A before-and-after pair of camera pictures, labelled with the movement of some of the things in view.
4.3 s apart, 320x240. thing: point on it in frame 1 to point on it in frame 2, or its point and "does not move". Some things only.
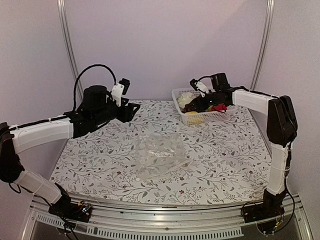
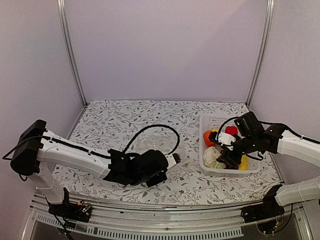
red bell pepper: (219, 106) to (231, 130)
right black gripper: (196, 101) to (227, 157)
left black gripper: (129, 116) to (158, 181)
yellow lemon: (191, 113) to (243, 165)
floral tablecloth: (152, 157) does not move
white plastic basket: (202, 116) to (210, 123)
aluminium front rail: (112, 219) does not move
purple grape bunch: (187, 108) to (232, 165)
